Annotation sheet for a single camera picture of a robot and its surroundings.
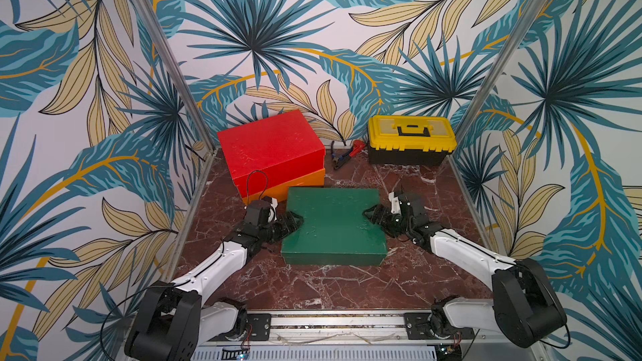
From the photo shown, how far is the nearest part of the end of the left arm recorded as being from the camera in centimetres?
63

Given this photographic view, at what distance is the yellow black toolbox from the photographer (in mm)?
1035

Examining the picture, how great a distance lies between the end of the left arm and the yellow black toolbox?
0.51 m
